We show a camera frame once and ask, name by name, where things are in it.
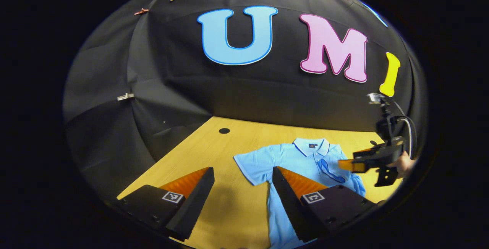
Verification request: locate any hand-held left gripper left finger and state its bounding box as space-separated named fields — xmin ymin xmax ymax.
xmin=116 ymin=167 xmax=215 ymax=242

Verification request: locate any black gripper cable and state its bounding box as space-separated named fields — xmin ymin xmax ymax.
xmin=392 ymin=99 xmax=418 ymax=157

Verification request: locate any light blue T-shirt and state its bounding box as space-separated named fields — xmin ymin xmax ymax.
xmin=233 ymin=137 xmax=366 ymax=249

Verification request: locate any black backdrop cloth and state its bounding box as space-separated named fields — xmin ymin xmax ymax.
xmin=63 ymin=0 xmax=428 ymax=204

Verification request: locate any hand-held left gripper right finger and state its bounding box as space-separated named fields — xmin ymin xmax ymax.
xmin=272 ymin=166 xmax=379 ymax=243

